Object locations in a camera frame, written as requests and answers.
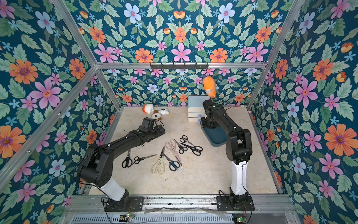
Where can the cream kitchen scissors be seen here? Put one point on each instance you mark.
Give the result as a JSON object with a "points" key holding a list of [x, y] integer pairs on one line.
{"points": [[159, 167]]}

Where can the white brown plush dog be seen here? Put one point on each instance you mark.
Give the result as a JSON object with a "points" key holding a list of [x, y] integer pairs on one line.
{"points": [[158, 114]]}

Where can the blue handled scissors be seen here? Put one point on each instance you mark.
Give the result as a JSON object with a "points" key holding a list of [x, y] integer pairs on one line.
{"points": [[173, 165]]}

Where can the large black scissors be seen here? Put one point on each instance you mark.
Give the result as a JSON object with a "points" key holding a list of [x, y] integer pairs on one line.
{"points": [[195, 149]]}

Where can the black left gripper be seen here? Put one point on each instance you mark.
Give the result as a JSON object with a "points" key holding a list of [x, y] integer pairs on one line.
{"points": [[158, 132]]}

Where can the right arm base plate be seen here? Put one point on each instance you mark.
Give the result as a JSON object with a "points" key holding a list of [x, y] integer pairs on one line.
{"points": [[239, 203]]}

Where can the black hook rail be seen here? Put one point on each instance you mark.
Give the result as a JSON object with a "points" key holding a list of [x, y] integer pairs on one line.
{"points": [[174, 66]]}

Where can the white mini drawer cabinet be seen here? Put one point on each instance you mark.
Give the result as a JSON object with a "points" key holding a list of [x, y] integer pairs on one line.
{"points": [[195, 108]]}

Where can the orange plush toy hanging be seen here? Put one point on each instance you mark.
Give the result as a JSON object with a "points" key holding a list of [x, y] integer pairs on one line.
{"points": [[209, 86]]}

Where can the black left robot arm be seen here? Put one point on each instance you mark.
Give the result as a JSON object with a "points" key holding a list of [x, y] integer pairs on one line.
{"points": [[97, 166]]}

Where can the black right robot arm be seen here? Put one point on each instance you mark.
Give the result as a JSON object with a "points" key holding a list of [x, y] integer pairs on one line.
{"points": [[238, 144]]}

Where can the black scissors pointing right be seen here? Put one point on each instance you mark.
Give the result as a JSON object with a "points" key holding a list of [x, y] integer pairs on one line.
{"points": [[138, 159]]}

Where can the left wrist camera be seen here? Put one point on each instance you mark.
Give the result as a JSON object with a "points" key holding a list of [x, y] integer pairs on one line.
{"points": [[147, 125]]}

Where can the teal plastic storage box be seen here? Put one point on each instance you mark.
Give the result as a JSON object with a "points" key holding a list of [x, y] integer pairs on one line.
{"points": [[216, 136]]}

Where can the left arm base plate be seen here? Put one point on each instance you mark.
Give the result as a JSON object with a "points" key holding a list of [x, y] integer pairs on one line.
{"points": [[129, 203]]}

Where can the pink kitchen scissors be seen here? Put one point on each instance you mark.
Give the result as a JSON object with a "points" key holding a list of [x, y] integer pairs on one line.
{"points": [[171, 145]]}

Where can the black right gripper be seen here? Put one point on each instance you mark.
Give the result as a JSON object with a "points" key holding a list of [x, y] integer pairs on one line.
{"points": [[205, 122]]}

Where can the metal front rail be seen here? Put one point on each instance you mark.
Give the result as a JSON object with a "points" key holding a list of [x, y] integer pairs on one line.
{"points": [[181, 209]]}

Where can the small black scissors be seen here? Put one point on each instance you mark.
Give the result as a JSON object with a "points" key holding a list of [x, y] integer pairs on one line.
{"points": [[182, 149]]}

